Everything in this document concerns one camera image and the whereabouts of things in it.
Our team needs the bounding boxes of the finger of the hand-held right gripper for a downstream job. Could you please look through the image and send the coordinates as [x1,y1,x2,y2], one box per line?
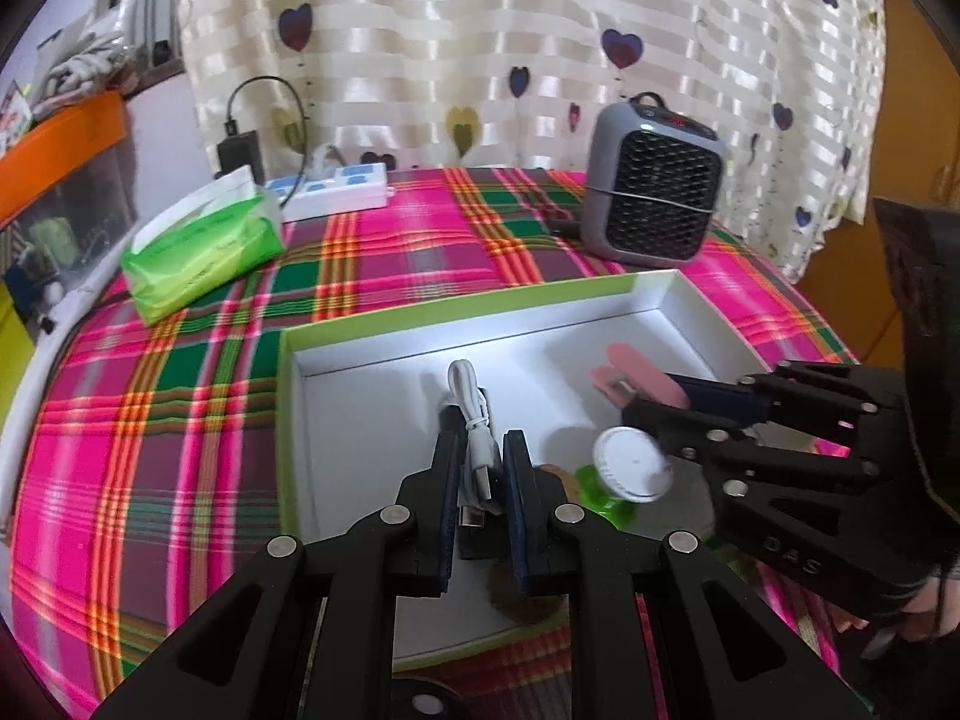
[621,397,881,542]
[664,362,910,445]

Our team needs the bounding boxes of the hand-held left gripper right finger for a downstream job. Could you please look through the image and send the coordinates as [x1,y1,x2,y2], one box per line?
[504,429,877,720]

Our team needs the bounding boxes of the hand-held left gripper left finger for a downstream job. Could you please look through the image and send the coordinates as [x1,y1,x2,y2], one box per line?
[90,431,462,720]

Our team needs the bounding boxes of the green cup with white lid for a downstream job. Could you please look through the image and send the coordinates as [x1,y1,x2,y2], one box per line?
[574,426,671,533]

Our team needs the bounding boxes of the pink clip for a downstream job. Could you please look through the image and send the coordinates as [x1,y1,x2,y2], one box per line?
[589,343,689,410]

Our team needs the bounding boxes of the white usb cable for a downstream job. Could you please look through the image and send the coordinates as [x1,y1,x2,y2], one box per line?
[448,360,502,530]

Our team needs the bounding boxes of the white box with green rim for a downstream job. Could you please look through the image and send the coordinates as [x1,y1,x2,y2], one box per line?
[277,270,777,674]

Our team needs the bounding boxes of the person's right forearm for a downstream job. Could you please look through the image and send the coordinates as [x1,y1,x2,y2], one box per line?
[870,566,960,644]

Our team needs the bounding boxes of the person's right hand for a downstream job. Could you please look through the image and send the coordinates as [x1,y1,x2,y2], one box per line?
[829,600,875,636]

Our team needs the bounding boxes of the brown walnut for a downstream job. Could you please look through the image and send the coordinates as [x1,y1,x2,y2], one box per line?
[538,463,577,503]

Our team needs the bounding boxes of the grey portable heater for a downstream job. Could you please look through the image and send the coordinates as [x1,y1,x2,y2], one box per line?
[581,92,728,269]

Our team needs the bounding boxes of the pink green plaid tablecloth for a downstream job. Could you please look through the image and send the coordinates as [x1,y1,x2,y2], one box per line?
[11,165,860,720]

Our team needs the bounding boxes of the white blue power strip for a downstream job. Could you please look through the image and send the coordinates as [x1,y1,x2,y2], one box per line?
[264,163,396,224]

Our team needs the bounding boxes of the green tissue pack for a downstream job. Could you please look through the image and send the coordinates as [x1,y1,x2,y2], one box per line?
[120,165,290,329]

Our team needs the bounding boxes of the cream striped heart curtain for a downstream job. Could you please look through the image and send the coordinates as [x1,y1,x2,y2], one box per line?
[176,0,890,286]

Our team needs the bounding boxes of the black charger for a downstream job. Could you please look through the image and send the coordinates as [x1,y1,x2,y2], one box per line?
[216,131,265,185]

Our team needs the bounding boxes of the yellow-green cardboard box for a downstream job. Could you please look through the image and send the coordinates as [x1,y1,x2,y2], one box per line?
[0,286,35,421]

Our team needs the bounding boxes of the clear bin with orange lid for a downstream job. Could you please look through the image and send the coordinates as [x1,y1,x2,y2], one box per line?
[0,90,140,286]

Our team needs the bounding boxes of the white work gloves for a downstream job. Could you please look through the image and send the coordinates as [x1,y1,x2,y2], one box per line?
[34,45,132,102]

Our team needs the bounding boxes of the pile of colourful cards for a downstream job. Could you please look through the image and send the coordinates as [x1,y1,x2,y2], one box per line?
[0,82,35,151]

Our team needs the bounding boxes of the clear plastic packet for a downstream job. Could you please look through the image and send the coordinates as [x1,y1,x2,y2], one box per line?
[79,0,140,53]

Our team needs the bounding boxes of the black charger cable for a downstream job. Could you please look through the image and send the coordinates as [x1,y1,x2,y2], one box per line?
[225,75,313,205]

